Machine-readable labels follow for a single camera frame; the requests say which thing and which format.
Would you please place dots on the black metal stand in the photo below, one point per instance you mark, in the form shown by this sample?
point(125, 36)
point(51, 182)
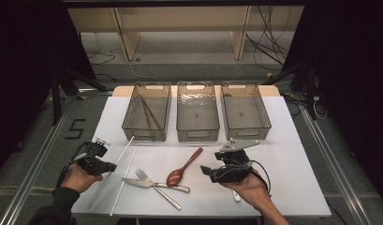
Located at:
point(310, 93)
point(56, 100)

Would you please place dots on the brown wooden spoon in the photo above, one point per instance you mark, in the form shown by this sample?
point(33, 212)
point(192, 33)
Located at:
point(175, 178)

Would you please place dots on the light wooden desk frame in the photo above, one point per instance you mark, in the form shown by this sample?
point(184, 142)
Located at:
point(126, 40)

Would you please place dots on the aluminium floor rail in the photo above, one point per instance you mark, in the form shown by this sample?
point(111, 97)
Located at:
point(31, 176)
point(337, 175)

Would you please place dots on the person's left hand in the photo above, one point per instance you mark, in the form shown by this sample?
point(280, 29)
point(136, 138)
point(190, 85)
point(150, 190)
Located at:
point(78, 182)

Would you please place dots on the metal table knife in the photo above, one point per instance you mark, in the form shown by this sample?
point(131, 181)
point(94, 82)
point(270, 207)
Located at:
point(142, 183)

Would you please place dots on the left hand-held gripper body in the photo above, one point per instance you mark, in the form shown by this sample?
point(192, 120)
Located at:
point(91, 164)

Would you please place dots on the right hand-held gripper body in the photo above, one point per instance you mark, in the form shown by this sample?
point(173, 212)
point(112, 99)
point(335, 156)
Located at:
point(234, 170)

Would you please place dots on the translucent grey plastic bin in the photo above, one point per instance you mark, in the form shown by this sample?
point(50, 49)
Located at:
point(197, 115)
point(243, 114)
point(139, 122)

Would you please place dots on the white ceramic spoon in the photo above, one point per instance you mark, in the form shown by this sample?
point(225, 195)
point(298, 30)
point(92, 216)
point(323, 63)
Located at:
point(236, 197)

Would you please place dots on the person's right hand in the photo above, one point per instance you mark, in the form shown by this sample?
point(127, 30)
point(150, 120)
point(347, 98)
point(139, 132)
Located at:
point(253, 190)

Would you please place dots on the dark curtain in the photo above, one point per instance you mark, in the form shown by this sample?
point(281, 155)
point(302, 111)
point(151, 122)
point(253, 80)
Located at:
point(23, 62)
point(351, 78)

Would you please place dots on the black frame bar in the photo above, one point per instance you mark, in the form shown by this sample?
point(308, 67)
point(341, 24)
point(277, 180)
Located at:
point(179, 3)

